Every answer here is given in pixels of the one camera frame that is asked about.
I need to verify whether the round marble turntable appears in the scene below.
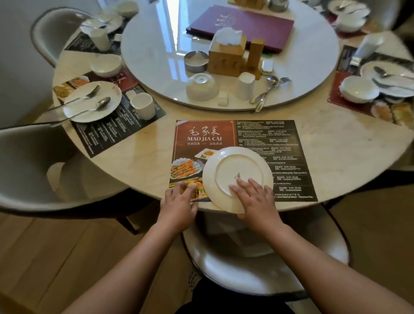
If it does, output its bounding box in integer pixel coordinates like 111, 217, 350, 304
121, 0, 339, 112

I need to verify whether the wooden tissue box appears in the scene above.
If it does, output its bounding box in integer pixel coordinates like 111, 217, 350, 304
233, 0, 266, 9
207, 34, 248, 77

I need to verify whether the wooden toothpick holder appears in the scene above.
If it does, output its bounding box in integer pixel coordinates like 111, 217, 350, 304
246, 38, 266, 80

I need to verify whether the white upturned bowl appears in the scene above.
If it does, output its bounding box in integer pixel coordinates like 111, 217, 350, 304
185, 73, 219, 102

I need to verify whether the maroon menu book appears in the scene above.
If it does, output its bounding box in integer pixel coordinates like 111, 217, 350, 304
186, 5, 295, 54

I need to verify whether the round metal ashtray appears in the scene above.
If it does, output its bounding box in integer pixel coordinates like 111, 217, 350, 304
184, 51, 208, 73
268, 0, 290, 12

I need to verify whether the metal fork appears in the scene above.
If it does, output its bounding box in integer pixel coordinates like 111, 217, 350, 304
45, 85, 101, 112
372, 78, 414, 92
250, 77, 292, 104

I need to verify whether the white upturned dinner plate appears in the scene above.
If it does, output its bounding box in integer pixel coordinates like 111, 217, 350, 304
202, 146, 275, 215

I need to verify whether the person's left forearm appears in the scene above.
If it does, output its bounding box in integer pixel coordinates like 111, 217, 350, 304
61, 223, 194, 314

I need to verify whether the metal spoon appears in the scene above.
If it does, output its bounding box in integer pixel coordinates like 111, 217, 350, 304
255, 76, 279, 112
50, 97, 111, 127
373, 66, 414, 80

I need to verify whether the person's left hand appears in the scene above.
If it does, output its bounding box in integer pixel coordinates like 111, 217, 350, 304
156, 181, 199, 236

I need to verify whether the person's right hand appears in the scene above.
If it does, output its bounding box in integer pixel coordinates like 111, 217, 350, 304
229, 178, 286, 237

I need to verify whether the person's right forearm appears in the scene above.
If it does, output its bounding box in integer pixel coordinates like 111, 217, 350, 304
256, 223, 414, 314

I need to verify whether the grey padded chair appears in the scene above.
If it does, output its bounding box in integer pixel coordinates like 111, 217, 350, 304
31, 8, 95, 68
0, 122, 153, 234
180, 207, 352, 296

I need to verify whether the white upturned cup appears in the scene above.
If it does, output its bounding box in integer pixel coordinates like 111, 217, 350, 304
237, 72, 256, 101

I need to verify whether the white tissue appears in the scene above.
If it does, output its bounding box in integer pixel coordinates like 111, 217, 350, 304
212, 27, 243, 46

